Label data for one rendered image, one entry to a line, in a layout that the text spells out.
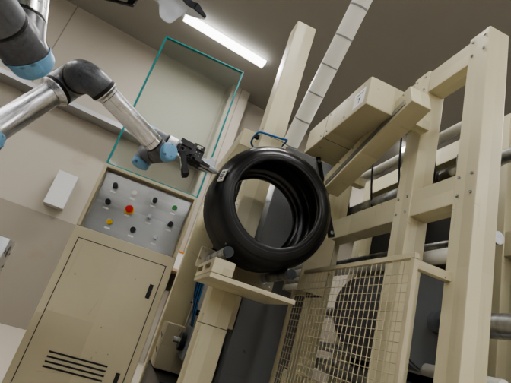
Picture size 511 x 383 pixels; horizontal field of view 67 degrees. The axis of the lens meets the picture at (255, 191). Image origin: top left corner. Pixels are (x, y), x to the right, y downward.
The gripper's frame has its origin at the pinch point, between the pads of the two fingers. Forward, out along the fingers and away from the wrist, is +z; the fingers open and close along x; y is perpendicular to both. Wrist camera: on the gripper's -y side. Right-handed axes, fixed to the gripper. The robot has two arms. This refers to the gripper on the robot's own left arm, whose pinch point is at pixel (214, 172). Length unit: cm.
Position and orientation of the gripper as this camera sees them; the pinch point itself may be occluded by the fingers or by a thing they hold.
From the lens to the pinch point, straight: 172.5
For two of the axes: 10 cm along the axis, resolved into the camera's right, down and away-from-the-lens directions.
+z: 8.7, 4.5, 1.7
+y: 3.7, -8.6, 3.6
